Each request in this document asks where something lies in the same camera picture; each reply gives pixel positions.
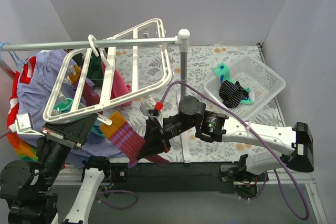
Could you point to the pink sock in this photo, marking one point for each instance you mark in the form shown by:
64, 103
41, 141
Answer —
118, 87

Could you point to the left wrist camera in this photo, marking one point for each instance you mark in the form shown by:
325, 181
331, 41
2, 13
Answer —
23, 125

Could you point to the blue wire hanger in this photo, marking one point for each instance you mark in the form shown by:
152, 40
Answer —
19, 63

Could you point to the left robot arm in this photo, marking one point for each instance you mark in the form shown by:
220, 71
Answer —
26, 185

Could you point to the floral table mat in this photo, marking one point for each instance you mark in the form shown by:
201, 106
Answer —
203, 84

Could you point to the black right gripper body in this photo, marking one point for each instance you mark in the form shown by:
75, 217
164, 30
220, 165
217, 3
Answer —
161, 135

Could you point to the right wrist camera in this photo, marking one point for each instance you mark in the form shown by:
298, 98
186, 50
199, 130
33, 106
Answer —
150, 111

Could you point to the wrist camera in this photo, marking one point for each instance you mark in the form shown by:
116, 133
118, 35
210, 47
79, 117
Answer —
150, 111
23, 125

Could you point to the yellow orange sock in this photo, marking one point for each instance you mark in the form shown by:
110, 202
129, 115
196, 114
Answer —
75, 74

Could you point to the white plastic basket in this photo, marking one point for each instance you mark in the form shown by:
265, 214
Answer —
262, 81

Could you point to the teal patterned sock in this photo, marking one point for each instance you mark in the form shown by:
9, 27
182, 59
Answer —
222, 71

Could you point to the dark green sock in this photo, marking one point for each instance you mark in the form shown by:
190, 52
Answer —
95, 73

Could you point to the white sock drying hanger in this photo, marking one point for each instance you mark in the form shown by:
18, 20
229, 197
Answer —
150, 33

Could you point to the red rainbow garment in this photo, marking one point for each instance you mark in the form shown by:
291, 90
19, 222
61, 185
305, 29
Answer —
22, 149

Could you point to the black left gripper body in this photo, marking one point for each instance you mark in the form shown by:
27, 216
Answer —
66, 137

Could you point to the lavender shirt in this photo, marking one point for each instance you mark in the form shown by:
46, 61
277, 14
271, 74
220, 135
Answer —
33, 91

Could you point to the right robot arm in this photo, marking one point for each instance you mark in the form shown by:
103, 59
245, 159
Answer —
286, 147

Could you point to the grey clothes rack stand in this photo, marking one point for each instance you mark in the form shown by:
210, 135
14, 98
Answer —
181, 40

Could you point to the magenta purple sock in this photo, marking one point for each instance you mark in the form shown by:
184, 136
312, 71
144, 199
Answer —
122, 135
91, 98

